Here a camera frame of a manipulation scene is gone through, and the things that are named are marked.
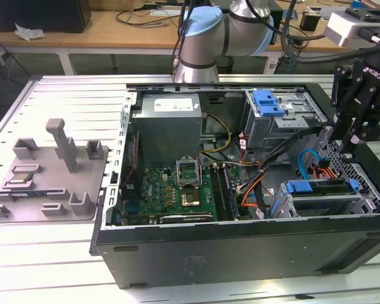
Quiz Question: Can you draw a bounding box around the hard disk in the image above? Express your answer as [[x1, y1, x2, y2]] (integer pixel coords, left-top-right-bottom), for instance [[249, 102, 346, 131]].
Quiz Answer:
[[270, 178, 359, 219]]

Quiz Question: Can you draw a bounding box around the blue wire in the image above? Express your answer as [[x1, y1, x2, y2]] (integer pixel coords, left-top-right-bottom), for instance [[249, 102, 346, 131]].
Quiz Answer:
[[297, 148, 332, 181]]

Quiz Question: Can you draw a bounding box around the metal disk bay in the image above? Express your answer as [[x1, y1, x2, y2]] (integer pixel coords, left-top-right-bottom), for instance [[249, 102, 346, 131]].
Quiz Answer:
[[269, 179, 380, 219]]

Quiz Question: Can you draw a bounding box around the metal optical drive cage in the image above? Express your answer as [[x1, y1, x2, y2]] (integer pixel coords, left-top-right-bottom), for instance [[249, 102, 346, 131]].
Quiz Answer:
[[243, 90, 329, 151]]

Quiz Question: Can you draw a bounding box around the small black cube device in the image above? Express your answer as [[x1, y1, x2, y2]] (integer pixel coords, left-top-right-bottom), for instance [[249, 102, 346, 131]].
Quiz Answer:
[[300, 11, 321, 32]]

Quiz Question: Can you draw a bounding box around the blue plastic drive latch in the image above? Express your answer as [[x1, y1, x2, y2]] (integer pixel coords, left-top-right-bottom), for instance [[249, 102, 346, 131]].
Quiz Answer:
[[253, 90, 286, 117]]

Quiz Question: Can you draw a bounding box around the installed RAM stick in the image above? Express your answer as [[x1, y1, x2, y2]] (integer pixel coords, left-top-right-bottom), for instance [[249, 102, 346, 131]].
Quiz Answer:
[[222, 164, 240, 219]]

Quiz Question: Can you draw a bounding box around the black RAM slot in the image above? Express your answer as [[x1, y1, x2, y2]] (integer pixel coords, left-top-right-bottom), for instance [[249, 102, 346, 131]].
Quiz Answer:
[[210, 165, 228, 221]]

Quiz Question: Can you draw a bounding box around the grey power supply unit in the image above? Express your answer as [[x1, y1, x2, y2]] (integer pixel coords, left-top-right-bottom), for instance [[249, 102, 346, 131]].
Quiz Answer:
[[131, 93, 205, 168]]

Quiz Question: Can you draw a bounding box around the metal socket cover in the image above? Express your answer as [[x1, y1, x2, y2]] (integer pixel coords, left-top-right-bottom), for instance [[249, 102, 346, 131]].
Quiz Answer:
[[175, 156, 203, 187]]

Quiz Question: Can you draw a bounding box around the CPU socket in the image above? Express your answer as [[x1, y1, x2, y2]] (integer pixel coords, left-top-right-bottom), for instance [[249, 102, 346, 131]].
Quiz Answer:
[[180, 188, 202, 208]]

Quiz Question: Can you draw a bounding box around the black PC case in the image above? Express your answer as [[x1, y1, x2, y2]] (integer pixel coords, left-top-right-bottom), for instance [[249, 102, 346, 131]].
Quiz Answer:
[[89, 81, 380, 291]]

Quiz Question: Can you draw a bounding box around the black graphics card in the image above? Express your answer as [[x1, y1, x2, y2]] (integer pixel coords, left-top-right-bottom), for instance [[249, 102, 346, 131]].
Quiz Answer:
[[160, 213, 215, 224]]

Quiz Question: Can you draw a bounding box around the green motherboard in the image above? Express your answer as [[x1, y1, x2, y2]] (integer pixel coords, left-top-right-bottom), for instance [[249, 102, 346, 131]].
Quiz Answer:
[[120, 164, 251, 225]]

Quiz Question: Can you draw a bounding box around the wooden desk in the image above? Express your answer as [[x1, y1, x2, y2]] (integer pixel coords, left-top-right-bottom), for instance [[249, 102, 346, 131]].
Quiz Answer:
[[0, 0, 380, 61]]

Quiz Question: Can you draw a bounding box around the grey parts rack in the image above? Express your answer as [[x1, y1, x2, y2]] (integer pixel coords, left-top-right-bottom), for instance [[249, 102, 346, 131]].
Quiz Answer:
[[0, 117, 110, 224]]

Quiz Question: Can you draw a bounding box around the large black computer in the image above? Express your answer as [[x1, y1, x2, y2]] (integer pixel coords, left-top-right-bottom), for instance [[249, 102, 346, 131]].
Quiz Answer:
[[0, 0, 92, 34]]

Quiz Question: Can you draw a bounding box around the crumpled white tissue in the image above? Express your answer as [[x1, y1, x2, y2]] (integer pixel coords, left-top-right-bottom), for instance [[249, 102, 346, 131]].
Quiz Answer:
[[14, 22, 47, 42]]

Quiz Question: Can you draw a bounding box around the spare RAM stick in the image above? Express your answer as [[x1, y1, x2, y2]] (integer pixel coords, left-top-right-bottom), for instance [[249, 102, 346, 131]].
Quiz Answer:
[[11, 189, 48, 198]]

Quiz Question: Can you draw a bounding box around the spare CPU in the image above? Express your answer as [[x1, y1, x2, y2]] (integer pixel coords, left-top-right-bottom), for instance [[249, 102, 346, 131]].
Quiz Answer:
[[11, 172, 32, 184]]

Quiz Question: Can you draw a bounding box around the thick black gripper cable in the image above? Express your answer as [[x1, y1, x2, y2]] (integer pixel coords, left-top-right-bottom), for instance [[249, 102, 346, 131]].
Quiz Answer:
[[280, 0, 380, 64]]

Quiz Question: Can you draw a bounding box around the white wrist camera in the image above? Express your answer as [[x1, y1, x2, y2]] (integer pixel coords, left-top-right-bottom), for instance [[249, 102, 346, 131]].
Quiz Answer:
[[324, 11, 380, 48]]

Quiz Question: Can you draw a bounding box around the black sleeved cable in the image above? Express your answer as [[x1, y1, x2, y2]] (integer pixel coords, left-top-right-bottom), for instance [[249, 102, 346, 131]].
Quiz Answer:
[[256, 126, 324, 172]]

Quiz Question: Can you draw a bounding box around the orange yellow wire bundle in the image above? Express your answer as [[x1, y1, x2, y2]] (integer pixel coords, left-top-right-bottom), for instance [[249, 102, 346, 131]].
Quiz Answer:
[[237, 170, 270, 210]]

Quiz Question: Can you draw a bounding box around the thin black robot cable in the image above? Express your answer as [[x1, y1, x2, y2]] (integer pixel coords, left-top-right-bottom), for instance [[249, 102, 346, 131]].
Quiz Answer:
[[170, 0, 194, 74]]

